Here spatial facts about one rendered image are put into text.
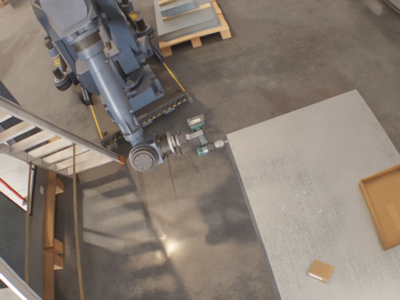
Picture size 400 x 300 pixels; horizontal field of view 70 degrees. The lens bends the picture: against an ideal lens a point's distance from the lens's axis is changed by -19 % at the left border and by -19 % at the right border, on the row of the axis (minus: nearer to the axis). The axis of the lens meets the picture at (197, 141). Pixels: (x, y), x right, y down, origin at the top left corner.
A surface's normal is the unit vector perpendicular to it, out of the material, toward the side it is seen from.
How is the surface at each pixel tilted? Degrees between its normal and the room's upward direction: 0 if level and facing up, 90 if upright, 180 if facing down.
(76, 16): 67
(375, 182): 0
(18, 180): 0
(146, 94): 90
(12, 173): 0
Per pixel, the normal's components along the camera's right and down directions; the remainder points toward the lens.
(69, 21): 0.23, 0.41
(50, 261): -0.26, -0.58
